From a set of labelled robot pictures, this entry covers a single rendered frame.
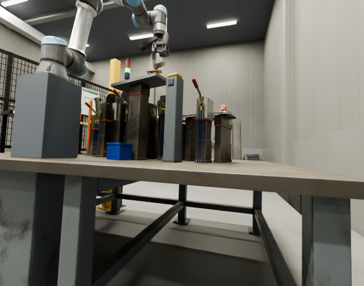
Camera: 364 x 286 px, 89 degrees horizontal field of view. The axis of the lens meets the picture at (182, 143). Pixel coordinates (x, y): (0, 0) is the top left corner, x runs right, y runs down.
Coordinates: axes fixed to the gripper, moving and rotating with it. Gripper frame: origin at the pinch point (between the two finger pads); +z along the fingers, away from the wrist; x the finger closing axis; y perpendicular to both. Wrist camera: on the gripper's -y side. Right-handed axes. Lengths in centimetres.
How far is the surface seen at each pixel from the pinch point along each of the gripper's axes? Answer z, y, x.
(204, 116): 26.4, 28.5, 3.1
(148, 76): 6.9, -1.2, -5.6
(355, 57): -63, 184, 124
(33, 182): 61, -40, -31
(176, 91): 16.0, 14.8, -8.2
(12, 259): 94, -48, -30
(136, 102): 18.9, -11.0, 2.0
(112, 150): 47, -19, -7
